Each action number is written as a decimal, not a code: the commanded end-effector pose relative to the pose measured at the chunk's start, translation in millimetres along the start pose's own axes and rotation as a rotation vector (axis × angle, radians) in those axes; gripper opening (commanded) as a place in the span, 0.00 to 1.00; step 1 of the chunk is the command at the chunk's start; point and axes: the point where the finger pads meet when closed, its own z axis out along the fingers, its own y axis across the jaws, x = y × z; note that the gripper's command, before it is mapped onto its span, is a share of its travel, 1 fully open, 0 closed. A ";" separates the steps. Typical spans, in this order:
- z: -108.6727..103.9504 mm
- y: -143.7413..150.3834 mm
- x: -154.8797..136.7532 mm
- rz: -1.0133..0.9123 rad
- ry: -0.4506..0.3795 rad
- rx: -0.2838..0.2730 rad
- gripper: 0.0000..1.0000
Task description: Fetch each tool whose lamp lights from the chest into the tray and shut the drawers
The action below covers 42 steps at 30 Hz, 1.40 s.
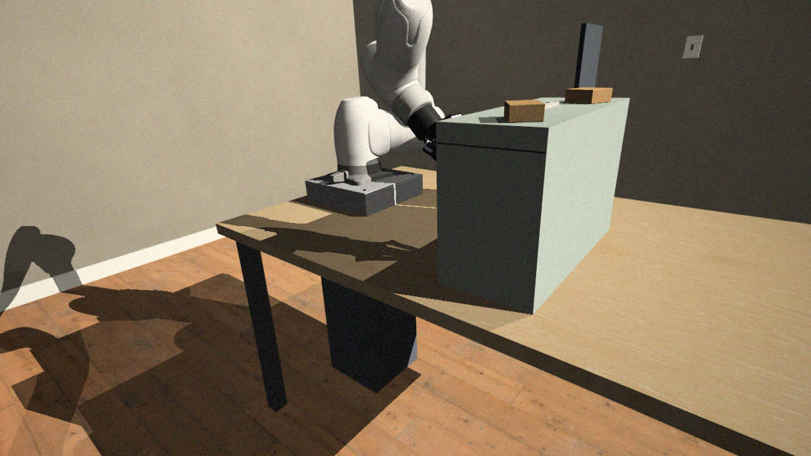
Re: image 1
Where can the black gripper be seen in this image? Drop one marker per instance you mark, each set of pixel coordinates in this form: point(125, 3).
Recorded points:
point(422, 124)

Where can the brown rectangular box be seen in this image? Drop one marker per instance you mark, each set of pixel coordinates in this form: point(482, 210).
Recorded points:
point(524, 111)

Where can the tan rectangular block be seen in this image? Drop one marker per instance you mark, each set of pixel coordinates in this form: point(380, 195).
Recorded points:
point(588, 95)

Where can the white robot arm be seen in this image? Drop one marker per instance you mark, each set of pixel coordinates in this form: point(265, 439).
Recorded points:
point(395, 67)

